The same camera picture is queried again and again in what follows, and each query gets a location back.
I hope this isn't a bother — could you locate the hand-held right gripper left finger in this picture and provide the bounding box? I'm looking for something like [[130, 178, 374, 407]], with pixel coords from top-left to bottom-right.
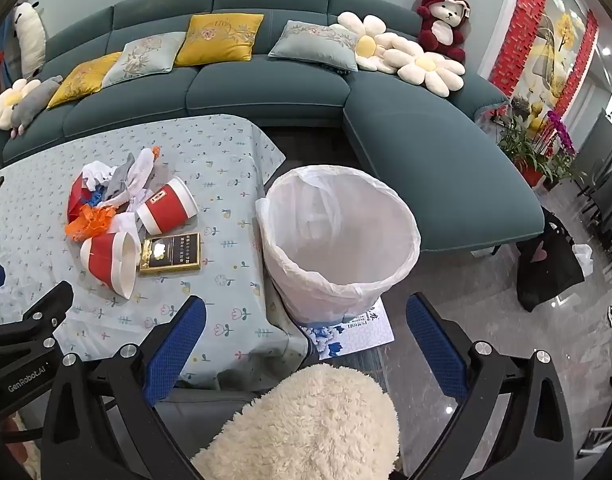
[[41, 296, 207, 480]]

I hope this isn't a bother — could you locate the large yellow embroidered cushion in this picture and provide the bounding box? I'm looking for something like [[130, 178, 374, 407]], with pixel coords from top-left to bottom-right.
[[175, 12, 265, 67]]

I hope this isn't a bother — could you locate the black bag with pink heart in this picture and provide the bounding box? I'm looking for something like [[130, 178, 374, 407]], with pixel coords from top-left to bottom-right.
[[516, 210, 586, 313]]

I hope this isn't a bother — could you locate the green potted plant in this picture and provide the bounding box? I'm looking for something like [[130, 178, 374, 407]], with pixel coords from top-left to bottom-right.
[[496, 110, 552, 188]]

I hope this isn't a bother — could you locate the dark dining chair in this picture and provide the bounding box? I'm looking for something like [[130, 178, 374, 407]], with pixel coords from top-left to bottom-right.
[[583, 172, 612, 281], [575, 110, 612, 196]]

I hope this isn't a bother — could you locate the white crumpled tissue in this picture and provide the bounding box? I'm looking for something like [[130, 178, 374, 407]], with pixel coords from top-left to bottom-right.
[[81, 161, 118, 191]]

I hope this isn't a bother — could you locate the teal corner sofa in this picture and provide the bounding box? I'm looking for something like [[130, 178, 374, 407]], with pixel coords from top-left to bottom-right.
[[0, 0, 546, 256]]

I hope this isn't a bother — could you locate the floral light blue tablecloth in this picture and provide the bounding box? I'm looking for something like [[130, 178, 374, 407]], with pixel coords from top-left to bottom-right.
[[0, 114, 312, 396]]

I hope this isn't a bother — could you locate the grey white plastic bag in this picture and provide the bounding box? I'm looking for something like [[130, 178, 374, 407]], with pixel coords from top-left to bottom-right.
[[103, 147, 162, 212]]

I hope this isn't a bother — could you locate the blue white printed mat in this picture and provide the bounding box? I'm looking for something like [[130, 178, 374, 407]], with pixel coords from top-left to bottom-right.
[[298, 296, 394, 361]]

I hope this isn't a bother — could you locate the orange plastic scrap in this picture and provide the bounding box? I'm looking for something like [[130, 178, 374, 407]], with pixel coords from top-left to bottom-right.
[[65, 206, 118, 243]]

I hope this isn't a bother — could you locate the grey plush mouse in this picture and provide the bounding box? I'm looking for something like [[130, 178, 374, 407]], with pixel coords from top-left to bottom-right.
[[10, 76, 64, 138]]

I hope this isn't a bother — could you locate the black gold cigarette box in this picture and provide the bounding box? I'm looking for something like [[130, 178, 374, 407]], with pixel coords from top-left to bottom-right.
[[137, 232, 203, 277]]

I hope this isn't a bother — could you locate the crushed red paper cup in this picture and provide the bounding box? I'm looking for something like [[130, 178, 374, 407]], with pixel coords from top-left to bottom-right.
[[67, 172, 94, 223]]

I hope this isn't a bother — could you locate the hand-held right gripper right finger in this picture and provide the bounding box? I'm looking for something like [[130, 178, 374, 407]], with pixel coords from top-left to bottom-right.
[[406, 292, 577, 480]]

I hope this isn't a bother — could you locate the red white paper cup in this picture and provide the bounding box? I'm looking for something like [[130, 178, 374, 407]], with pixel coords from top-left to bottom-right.
[[80, 230, 141, 300], [135, 176, 199, 236]]

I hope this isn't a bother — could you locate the red plush bear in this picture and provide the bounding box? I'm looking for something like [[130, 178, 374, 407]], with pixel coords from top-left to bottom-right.
[[416, 0, 473, 63]]

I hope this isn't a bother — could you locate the waste bin with white liner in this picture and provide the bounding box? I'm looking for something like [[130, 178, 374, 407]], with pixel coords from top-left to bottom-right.
[[256, 164, 422, 325]]

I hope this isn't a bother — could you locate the white plush toy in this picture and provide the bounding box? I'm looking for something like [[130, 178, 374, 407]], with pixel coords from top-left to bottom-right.
[[11, 1, 48, 78]]

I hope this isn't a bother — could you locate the purple orchid plant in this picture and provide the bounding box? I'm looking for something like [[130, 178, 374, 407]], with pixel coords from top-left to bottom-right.
[[546, 110, 587, 192]]

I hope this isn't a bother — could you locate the red framed wall panel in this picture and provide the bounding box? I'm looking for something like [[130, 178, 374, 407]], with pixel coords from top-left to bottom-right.
[[488, 0, 599, 121]]

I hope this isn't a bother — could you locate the small yellow embroidered cushion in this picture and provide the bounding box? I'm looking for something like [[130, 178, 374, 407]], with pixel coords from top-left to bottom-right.
[[47, 51, 123, 110]]

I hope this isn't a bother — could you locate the light blue embroidered cushion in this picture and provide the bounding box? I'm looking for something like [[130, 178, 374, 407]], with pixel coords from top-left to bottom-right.
[[102, 31, 187, 87], [267, 20, 359, 73]]

